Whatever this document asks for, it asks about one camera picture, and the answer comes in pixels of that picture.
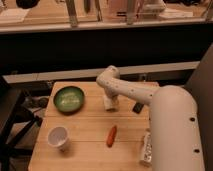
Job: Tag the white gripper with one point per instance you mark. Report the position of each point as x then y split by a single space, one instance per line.
111 96

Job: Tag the white sponge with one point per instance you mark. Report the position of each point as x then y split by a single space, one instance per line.
110 104

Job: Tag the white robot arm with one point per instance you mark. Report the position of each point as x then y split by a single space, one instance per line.
175 134

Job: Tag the green ceramic bowl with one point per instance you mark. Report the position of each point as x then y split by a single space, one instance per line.
69 99

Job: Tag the white ceramic cup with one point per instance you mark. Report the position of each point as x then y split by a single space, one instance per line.
58 138

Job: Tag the black rectangular block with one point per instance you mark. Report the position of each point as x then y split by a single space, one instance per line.
137 108

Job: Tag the wooden cutting board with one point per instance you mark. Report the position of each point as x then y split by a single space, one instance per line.
88 131

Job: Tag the clear plastic bottle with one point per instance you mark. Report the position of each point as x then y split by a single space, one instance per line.
146 150

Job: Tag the black stool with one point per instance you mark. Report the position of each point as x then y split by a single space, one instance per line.
11 112

